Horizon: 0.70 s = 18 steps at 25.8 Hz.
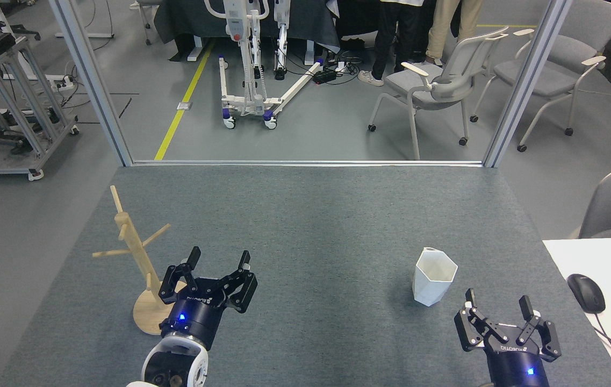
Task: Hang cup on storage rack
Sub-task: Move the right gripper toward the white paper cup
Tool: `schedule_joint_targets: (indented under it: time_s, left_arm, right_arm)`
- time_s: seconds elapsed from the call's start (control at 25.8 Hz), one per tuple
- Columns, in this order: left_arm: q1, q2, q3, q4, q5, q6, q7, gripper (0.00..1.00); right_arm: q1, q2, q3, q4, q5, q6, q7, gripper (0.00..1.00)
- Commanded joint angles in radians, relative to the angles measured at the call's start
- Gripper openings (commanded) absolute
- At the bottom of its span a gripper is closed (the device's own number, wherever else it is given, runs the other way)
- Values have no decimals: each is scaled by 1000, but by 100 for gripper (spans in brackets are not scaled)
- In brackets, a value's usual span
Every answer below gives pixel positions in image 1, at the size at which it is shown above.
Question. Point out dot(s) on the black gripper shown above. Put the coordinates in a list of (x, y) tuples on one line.
[(517, 365), (198, 317)]

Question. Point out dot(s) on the white hexagonal cup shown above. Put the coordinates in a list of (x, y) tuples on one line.
[(433, 279)]

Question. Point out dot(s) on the wooden cup rack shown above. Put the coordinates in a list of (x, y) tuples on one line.
[(138, 258)]

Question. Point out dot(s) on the black computer mouse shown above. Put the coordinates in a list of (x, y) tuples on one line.
[(586, 293)]

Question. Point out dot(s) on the white desk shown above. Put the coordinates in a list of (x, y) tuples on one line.
[(606, 258)]

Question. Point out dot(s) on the metal floor socket plate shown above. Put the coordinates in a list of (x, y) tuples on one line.
[(184, 106)]

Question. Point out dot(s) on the black power strip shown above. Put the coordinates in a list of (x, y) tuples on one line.
[(324, 76)]

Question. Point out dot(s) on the white power strip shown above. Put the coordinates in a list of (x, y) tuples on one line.
[(63, 83)]

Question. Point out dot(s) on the grey padded chair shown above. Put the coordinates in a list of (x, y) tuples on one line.
[(544, 78)]

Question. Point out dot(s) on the white stand column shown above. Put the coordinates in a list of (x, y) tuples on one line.
[(282, 32)]

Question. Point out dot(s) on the white wheeled stand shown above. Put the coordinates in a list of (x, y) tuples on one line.
[(236, 21)]

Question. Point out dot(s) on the grey mesh-back chair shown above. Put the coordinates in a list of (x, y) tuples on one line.
[(407, 80)]

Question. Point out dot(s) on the dark grey table cloth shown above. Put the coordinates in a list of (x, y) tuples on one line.
[(305, 21)]

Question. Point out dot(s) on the person in beige trousers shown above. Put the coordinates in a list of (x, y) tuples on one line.
[(442, 27)]

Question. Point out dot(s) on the person in dark trousers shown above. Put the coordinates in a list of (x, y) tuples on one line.
[(391, 27)]

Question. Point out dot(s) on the silver frame rail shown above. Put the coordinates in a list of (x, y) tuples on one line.
[(305, 162)]

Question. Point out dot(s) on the silver frame post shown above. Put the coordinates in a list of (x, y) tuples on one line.
[(93, 80), (527, 80)]

